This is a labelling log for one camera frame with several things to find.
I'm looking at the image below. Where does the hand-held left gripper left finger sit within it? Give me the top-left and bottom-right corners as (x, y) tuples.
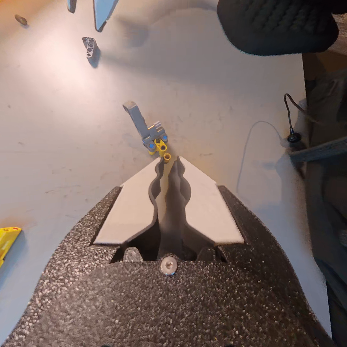
(93, 157), (164, 247)

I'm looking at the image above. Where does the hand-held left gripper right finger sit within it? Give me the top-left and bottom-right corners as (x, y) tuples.
(176, 155), (245, 247)

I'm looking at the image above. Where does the grey angled brick beam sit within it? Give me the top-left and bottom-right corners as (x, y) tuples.
(81, 36), (96, 58)

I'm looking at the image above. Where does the grey and yellow brick assembly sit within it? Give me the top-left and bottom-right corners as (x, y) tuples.
(123, 100), (172, 164)

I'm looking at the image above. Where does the grey desk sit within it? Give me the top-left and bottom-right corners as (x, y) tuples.
(0, 0), (333, 338)

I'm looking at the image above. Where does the person's black hoodie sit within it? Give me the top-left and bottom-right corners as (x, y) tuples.
(289, 52), (347, 347)

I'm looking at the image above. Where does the black cord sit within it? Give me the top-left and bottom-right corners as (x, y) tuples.
(283, 93), (303, 143)

